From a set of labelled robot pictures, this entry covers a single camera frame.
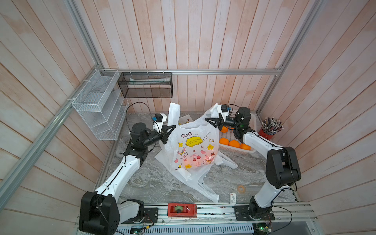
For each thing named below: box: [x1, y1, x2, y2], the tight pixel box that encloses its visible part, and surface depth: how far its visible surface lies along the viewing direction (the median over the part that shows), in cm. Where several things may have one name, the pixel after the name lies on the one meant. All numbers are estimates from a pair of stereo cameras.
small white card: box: [230, 192, 237, 205], surface depth 80 cm
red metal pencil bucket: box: [258, 128, 274, 141], surface depth 95 cm
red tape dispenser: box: [167, 203, 198, 218], surface depth 72 cm
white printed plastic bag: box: [165, 102, 220, 170], surface depth 82 cm
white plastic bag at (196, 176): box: [154, 142, 239, 204], surface depth 87 cm
